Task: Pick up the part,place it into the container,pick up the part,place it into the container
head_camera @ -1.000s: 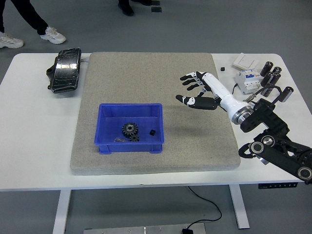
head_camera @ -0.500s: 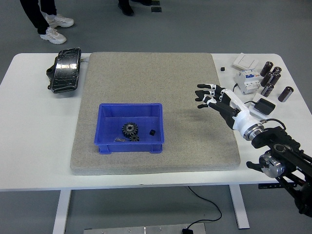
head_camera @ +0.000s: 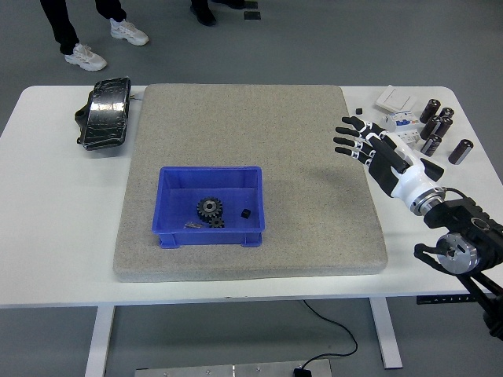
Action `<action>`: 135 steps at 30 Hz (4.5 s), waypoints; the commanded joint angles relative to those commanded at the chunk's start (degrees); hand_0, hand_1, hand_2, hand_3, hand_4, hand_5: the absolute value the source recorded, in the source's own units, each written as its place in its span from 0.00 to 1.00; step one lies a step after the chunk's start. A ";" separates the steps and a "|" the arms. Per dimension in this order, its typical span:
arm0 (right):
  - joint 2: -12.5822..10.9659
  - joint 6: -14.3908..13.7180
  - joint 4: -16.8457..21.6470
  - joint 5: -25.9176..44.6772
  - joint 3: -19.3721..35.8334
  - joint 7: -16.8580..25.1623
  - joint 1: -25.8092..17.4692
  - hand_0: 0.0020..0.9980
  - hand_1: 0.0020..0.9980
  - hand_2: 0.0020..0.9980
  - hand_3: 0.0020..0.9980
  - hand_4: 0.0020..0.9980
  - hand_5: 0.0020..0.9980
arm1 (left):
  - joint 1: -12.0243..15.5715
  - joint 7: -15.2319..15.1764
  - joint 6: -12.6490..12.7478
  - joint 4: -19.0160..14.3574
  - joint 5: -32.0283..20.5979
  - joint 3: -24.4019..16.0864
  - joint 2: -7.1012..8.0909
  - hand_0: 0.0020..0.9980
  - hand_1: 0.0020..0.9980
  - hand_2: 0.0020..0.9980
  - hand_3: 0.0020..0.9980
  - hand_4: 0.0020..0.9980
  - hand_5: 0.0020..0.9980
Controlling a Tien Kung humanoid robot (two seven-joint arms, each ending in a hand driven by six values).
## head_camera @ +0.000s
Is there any blue plastic box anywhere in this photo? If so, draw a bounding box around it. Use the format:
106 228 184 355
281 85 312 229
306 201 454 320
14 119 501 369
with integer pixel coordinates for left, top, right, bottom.
152 164 267 249

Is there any black floor cable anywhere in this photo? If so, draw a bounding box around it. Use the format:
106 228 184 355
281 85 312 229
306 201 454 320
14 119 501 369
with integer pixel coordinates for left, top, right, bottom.
300 300 358 370

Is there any black desk control panel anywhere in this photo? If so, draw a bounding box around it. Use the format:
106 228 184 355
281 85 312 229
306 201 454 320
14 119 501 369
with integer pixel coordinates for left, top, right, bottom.
416 294 479 305

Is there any white table leg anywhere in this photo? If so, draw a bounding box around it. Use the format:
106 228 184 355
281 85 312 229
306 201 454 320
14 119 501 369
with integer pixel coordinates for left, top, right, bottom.
84 306 116 377
369 298 404 369

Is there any black film-wrapped device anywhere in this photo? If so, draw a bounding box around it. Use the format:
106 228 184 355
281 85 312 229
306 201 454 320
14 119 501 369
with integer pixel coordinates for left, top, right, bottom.
74 75 134 152

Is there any white wall switch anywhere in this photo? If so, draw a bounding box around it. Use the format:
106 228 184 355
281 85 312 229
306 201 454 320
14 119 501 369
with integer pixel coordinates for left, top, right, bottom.
374 84 420 113

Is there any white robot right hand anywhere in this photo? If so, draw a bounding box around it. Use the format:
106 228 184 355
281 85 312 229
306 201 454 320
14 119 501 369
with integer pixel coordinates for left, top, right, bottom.
332 115 434 208

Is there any metal floor plate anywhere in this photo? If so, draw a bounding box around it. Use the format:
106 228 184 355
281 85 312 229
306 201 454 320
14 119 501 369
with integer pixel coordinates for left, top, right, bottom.
135 357 333 377

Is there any grey-brown mat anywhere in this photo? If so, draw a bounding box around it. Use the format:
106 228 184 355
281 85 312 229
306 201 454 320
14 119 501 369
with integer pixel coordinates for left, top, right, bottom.
112 82 389 283

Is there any black power adapter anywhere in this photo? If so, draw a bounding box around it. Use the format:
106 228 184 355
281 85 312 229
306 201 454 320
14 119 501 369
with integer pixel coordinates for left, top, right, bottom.
419 158 446 182

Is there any white circuit breaker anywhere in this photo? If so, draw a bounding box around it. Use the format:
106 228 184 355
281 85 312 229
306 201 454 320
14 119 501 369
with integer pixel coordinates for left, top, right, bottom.
380 110 428 152

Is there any large black gear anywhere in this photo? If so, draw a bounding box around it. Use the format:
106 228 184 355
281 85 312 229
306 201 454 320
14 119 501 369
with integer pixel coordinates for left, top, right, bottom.
196 196 225 224

